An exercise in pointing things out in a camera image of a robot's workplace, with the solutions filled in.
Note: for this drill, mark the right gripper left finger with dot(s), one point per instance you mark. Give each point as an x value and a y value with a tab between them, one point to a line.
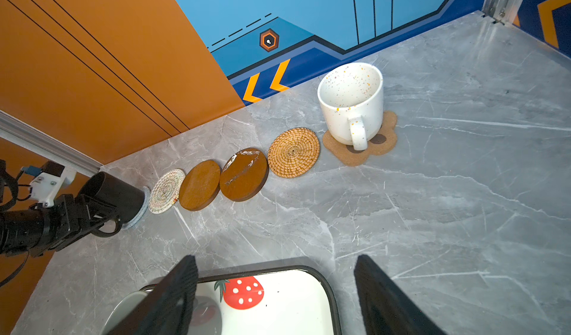
168	309

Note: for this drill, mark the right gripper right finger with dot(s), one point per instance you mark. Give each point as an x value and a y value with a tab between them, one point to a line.
385	308

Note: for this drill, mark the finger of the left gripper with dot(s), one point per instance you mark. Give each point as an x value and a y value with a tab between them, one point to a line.
99	213

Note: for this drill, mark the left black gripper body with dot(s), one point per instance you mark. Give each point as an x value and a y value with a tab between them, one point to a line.
40	229

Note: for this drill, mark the white mug blue handle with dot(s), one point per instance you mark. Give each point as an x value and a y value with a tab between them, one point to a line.
123	309

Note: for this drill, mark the grey blue woven coaster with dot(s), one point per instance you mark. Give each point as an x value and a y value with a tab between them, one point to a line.
141	211

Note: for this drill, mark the plain brown wooden coaster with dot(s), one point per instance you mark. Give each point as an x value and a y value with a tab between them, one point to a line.
201	186

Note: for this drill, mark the dark brown scratched coaster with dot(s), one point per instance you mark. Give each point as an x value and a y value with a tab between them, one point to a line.
244	174

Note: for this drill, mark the paw shaped wooden coaster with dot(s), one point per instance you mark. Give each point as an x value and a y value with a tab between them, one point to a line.
382	143

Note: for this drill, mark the woven rattan coaster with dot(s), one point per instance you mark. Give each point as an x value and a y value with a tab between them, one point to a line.
294	152

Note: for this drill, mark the white speckled mug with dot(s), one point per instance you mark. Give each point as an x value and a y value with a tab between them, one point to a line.
352	101

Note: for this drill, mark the strawberry print serving tray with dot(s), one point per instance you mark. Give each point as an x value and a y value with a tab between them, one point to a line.
280	300

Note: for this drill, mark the left aluminium corner post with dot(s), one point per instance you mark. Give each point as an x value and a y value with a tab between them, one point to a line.
17	132

